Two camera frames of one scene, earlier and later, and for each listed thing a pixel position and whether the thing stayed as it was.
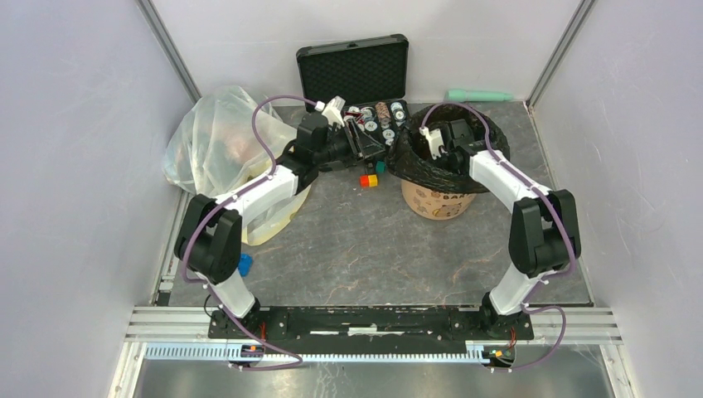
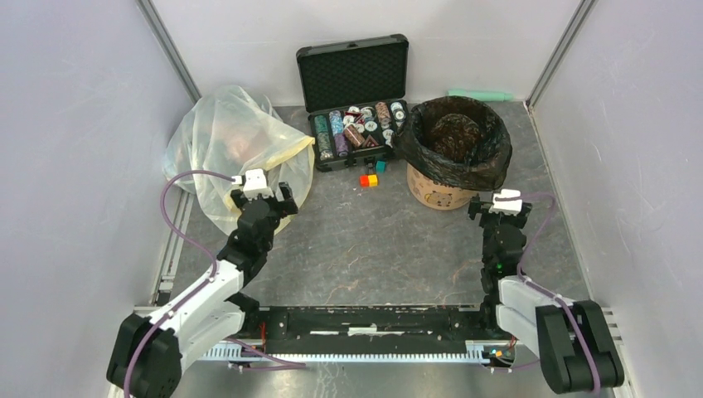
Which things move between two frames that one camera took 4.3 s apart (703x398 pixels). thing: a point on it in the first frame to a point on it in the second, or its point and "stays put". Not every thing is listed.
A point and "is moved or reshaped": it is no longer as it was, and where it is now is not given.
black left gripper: x=361 y=146 to x=283 y=207
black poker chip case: x=370 y=79 stays put
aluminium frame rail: x=168 y=46 stays put
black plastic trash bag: x=410 y=157 is moved or reshaped
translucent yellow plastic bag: x=226 y=139 stays put
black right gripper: x=449 y=152 to x=476 y=206
